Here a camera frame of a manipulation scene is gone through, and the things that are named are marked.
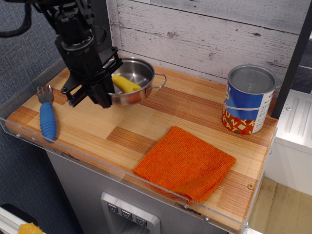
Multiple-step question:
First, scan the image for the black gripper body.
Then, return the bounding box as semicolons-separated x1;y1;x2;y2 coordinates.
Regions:
55;36;123;107

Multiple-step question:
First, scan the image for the white toy appliance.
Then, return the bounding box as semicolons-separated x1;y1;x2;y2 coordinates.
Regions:
264;90;312;195

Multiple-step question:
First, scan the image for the clear acrylic table guard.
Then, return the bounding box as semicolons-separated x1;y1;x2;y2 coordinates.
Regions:
5;60;277;234

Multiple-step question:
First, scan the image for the white yellow plastic knife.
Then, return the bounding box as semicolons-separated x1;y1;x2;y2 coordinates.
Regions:
112;74;141;93

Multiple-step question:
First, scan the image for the blue soup can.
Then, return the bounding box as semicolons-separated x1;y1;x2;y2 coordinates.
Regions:
221;64;282;135

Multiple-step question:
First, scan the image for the blue handled fork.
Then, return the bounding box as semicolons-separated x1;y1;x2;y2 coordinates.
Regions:
37;85;57;142

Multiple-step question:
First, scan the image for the black right post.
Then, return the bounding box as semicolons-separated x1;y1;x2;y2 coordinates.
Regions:
271;1;312;119

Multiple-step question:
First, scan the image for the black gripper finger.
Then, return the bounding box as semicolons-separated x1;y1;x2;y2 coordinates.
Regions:
88;83;112;108
103;74;115;94

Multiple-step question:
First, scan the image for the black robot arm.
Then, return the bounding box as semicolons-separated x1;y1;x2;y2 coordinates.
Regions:
0;0;123;108

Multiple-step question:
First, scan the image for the grey toy fridge cabinet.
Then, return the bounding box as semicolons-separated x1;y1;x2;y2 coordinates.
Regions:
48;153;226;234

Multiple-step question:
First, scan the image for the orange knitted cloth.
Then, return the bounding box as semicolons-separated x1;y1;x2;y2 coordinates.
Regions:
134;126;236;202

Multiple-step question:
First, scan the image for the stainless steel pot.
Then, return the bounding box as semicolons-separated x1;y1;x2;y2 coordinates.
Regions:
109;58;167;107

